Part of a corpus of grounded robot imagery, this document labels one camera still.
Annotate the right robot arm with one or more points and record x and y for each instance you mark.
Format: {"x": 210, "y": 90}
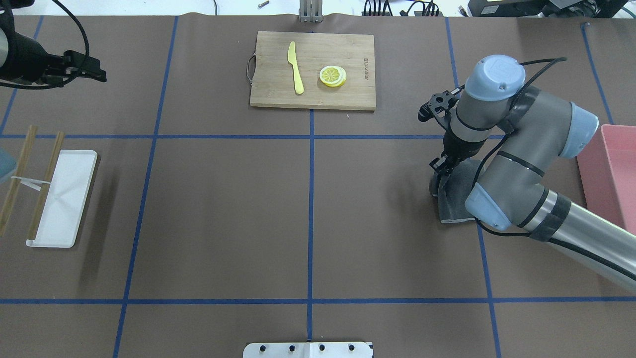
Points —
{"x": 501, "y": 134}

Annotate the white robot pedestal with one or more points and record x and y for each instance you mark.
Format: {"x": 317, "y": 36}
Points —
{"x": 309, "y": 350}

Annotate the dark grey cloth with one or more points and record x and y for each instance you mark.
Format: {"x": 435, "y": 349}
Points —
{"x": 452, "y": 190}

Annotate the aluminium frame post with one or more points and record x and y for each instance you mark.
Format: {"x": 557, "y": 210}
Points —
{"x": 310, "y": 11}

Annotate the pink plastic bin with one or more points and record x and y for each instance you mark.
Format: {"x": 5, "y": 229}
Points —
{"x": 607, "y": 168}

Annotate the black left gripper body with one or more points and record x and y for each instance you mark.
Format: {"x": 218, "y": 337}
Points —
{"x": 26, "y": 56}

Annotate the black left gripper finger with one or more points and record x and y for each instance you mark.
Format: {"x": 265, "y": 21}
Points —
{"x": 83, "y": 66}

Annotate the wooden chopstick left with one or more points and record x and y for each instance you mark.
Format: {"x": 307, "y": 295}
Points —
{"x": 45, "y": 187}

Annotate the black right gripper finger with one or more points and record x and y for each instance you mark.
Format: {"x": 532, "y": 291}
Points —
{"x": 445, "y": 164}

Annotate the white rectangular tray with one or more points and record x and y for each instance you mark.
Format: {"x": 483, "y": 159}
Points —
{"x": 66, "y": 199}

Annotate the wooden chopstick right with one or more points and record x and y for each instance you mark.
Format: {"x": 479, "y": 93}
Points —
{"x": 10, "y": 199}

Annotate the white chopstick band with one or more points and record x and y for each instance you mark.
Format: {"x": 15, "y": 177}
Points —
{"x": 32, "y": 183}

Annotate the wooden chopstick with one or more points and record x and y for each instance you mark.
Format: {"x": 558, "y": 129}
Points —
{"x": 10, "y": 199}
{"x": 45, "y": 187}

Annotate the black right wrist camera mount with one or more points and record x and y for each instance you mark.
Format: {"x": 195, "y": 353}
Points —
{"x": 439, "y": 107}

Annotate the yellow plastic knife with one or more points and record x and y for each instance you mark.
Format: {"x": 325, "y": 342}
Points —
{"x": 297, "y": 80}

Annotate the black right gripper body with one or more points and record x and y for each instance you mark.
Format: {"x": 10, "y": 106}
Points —
{"x": 451, "y": 146}

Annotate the yellow lemon slice toy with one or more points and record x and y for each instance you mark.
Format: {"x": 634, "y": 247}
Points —
{"x": 332, "y": 76}

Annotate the wooden cutting board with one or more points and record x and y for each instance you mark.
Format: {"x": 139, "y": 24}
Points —
{"x": 272, "y": 82}

